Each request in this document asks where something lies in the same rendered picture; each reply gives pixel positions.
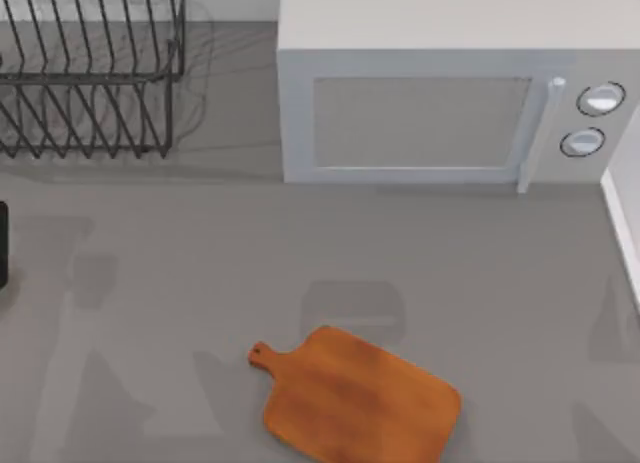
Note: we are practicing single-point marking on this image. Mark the pale microwave oven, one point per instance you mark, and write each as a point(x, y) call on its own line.
point(450, 23)

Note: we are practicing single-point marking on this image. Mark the microwave oven door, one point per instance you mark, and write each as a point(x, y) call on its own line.
point(300, 118)

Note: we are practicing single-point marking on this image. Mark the large microwave knob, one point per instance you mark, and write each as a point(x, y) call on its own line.
point(600, 98)

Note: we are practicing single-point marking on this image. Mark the wooden cutting board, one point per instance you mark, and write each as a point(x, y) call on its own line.
point(360, 398)

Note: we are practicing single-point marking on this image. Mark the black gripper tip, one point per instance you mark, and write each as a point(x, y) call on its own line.
point(3, 245)

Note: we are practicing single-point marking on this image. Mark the small microwave knob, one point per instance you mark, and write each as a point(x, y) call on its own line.
point(581, 142)

